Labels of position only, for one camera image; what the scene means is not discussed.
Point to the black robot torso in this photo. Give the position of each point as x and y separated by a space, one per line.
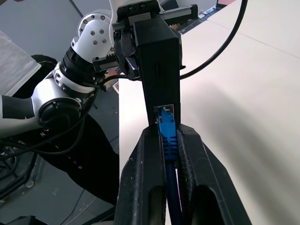
93 152

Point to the black floor equipment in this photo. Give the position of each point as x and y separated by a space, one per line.
9 164

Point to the black flat strip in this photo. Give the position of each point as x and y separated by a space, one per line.
194 22

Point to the orange printed box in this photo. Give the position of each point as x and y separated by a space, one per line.
116 87

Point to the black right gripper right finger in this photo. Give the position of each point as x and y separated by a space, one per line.
206 187

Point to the white sheet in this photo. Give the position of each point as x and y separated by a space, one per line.
14 61

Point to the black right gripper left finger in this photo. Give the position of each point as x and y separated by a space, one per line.
140 178

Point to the small black box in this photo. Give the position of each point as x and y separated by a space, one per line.
159 70

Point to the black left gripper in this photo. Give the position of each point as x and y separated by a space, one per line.
140 12

